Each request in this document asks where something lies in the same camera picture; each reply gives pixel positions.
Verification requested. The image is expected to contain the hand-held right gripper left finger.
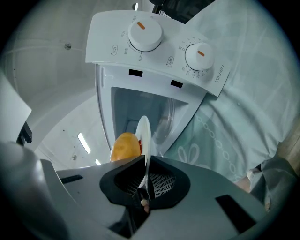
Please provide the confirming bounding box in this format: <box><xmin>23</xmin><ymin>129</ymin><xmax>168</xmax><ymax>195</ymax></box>
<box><xmin>0</xmin><ymin>140</ymin><xmax>150</xmax><ymax>240</ymax></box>

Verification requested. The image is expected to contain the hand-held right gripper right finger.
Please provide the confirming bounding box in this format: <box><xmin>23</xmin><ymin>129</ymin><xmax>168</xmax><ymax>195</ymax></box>
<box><xmin>138</xmin><ymin>155</ymin><xmax>282</xmax><ymax>240</ymax></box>

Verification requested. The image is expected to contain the orange round bread bun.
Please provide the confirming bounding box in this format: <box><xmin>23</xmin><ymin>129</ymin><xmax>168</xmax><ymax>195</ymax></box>
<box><xmin>110</xmin><ymin>132</ymin><xmax>141</xmax><ymax>163</ymax></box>

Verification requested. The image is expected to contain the white round plate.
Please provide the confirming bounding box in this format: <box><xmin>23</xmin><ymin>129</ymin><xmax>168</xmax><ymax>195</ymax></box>
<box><xmin>135</xmin><ymin>115</ymin><xmax>152</xmax><ymax>188</ymax></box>

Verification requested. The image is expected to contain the white box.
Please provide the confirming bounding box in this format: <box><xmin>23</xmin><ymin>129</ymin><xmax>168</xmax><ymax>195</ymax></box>
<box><xmin>85</xmin><ymin>10</ymin><xmax>232</xmax><ymax>162</ymax></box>

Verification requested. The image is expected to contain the light green patterned tablecloth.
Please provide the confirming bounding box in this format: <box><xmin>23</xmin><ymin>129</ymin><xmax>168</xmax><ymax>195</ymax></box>
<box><xmin>161</xmin><ymin>0</ymin><xmax>300</xmax><ymax>186</ymax></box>

